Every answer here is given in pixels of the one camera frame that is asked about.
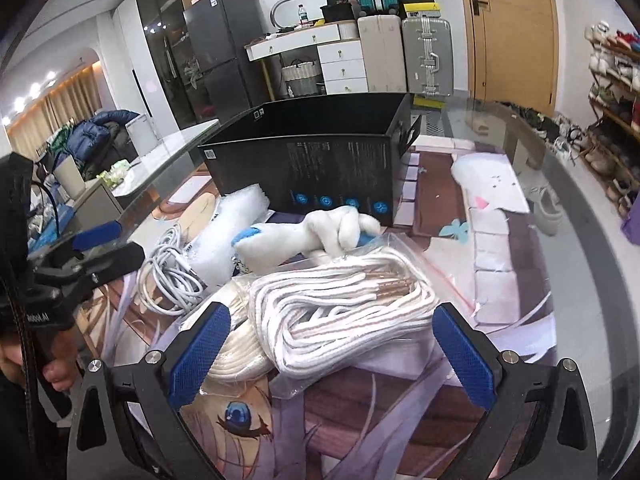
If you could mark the purple cloth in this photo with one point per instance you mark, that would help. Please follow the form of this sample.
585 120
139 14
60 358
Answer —
631 225

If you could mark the dark grey refrigerator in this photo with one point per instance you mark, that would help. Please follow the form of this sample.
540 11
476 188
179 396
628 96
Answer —
220 60

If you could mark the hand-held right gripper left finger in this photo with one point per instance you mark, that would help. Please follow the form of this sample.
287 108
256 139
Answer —
200 352

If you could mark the white waste bin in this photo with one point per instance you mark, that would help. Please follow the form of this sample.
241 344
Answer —
69 175

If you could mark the blue down jacket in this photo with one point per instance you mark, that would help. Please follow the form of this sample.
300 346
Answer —
95 140

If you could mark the shoe rack with shoes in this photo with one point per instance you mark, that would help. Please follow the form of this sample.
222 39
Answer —
612 110

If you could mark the white box appliance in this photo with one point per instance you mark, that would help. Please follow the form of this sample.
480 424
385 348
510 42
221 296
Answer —
142 129

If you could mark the white sneaker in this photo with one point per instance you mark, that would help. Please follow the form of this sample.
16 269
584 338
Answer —
547 210

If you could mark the printed desk mat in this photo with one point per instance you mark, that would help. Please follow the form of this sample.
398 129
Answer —
430 200

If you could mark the white dresser desk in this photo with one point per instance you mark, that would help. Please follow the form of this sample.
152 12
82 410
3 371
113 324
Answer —
340 60

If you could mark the yellow box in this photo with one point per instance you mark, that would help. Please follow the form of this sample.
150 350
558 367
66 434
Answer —
422 10

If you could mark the white marble side table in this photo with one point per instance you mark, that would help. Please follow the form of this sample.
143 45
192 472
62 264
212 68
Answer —
170 155

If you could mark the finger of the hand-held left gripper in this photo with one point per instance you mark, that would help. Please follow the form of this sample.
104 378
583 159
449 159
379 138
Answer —
97 234
112 260

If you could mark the plastic water bottle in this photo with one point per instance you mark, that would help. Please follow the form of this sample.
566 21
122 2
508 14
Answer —
301 16

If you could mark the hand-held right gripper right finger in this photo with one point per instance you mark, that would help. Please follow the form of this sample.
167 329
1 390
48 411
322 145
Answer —
465 360

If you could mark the wooden door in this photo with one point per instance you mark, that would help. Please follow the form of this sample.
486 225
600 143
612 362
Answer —
510 35

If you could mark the white bubble wrap bag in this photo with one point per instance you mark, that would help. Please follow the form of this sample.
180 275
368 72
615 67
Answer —
220 240

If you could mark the person's left hand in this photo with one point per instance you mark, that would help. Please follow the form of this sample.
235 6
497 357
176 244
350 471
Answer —
57 367

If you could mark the beige curtain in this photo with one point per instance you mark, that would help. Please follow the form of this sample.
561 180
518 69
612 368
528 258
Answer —
55 110

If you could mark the silver suitcase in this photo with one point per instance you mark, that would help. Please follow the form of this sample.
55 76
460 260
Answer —
427 55

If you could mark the dark glass cabinet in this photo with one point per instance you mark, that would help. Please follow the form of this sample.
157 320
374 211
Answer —
160 45

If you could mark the black cardboard box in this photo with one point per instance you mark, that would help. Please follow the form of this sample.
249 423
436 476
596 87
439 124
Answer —
310 160

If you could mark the black bag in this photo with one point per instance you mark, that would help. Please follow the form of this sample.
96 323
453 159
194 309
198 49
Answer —
337 5

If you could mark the row of shoes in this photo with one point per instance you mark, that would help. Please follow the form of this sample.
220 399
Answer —
545 127

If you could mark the oval mirror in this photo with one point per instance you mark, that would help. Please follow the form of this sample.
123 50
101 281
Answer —
300 10

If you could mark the beige suitcase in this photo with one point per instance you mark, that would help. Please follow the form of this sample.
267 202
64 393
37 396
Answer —
382 55

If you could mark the white and blue plush toy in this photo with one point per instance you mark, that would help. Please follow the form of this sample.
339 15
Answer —
280 240

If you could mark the woven laundry basket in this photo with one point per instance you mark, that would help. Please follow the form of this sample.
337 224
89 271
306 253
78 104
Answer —
300 80

